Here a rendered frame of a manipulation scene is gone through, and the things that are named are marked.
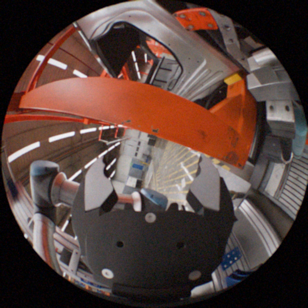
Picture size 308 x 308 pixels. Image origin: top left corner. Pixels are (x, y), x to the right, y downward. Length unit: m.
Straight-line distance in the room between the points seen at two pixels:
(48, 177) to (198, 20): 0.54
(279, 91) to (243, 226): 0.91
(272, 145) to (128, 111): 0.78
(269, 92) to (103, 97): 0.39
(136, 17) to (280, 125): 0.64
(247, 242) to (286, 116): 0.91
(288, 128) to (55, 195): 0.47
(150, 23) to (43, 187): 0.76
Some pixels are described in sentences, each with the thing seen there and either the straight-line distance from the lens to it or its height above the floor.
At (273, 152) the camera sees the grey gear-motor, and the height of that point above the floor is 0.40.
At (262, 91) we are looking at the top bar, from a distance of 0.15.
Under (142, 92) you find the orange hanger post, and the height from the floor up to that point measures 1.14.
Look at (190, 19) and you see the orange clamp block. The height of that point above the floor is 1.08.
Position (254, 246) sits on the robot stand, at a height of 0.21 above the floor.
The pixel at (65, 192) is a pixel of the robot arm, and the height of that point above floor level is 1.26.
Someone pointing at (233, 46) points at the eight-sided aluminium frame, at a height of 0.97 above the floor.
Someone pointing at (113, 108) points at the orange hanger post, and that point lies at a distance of 0.32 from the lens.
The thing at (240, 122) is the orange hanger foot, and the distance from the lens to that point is 0.54.
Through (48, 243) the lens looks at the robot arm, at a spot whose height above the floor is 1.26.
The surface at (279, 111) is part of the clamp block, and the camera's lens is 0.15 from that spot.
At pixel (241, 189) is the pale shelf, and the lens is 0.69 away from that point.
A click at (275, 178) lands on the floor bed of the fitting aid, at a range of 1.01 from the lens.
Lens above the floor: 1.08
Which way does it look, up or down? 8 degrees down
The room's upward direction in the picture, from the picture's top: 73 degrees counter-clockwise
